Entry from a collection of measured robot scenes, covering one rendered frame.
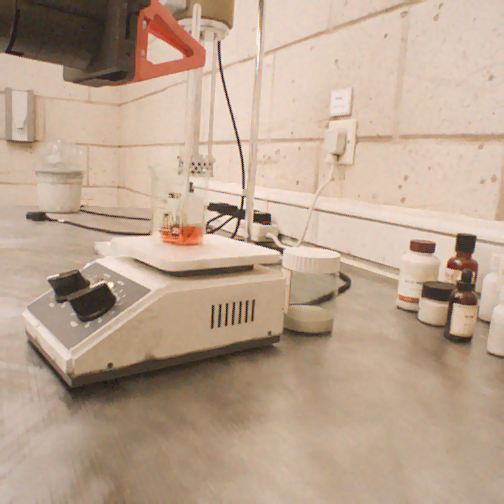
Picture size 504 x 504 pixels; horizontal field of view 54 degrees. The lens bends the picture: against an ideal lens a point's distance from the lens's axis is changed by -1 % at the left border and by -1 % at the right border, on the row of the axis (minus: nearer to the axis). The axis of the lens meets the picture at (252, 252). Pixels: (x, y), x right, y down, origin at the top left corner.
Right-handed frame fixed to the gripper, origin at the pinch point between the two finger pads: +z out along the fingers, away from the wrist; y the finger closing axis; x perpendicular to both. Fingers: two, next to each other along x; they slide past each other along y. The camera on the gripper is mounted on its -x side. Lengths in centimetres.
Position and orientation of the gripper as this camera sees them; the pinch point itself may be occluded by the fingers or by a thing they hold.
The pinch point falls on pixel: (194, 56)
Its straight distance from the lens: 44.5
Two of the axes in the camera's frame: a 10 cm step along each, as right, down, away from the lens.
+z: 7.7, -0.3, 6.4
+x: -0.9, 9.8, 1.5
